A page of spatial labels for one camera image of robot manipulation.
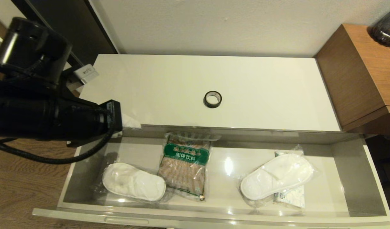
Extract dark glass vase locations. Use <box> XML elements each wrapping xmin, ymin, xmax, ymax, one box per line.
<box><xmin>367</xmin><ymin>6</ymin><xmax>390</xmax><ymax>48</ymax></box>

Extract white packet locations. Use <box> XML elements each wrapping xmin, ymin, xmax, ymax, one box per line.
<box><xmin>273</xmin><ymin>150</ymin><xmax>306</xmax><ymax>209</ymax></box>

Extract brown wooden desk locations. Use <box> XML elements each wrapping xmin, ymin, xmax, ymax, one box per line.
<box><xmin>314</xmin><ymin>24</ymin><xmax>390</xmax><ymax>135</ymax></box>

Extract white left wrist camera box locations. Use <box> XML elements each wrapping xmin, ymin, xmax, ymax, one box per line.
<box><xmin>73</xmin><ymin>64</ymin><xmax>99</xmax><ymax>85</ymax></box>

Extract beige cabinet drawer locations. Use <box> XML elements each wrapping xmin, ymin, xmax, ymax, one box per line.
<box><xmin>32</xmin><ymin>126</ymin><xmax>390</xmax><ymax>229</ymax></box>

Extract beige glossy cabinet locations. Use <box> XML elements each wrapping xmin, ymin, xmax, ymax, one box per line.
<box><xmin>79</xmin><ymin>53</ymin><xmax>373</xmax><ymax>145</ymax></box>

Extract black tape roll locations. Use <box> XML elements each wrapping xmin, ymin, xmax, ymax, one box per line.
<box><xmin>204</xmin><ymin>91</ymin><xmax>223</xmax><ymax>109</ymax></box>

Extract white slippers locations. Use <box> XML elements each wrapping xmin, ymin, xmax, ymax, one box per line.
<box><xmin>96</xmin><ymin>162</ymin><xmax>174</xmax><ymax>205</ymax></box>
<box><xmin>239</xmin><ymin>145</ymin><xmax>319</xmax><ymax>209</ymax></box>

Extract dark door panel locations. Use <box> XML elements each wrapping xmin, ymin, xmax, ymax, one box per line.
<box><xmin>12</xmin><ymin>0</ymin><xmax>119</xmax><ymax>69</ymax></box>

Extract drink powder bag green label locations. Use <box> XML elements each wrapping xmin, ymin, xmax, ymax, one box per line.
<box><xmin>149</xmin><ymin>133</ymin><xmax>221</xmax><ymax>203</ymax></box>

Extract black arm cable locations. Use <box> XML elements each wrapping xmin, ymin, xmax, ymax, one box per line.
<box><xmin>0</xmin><ymin>127</ymin><xmax>116</xmax><ymax>164</ymax></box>

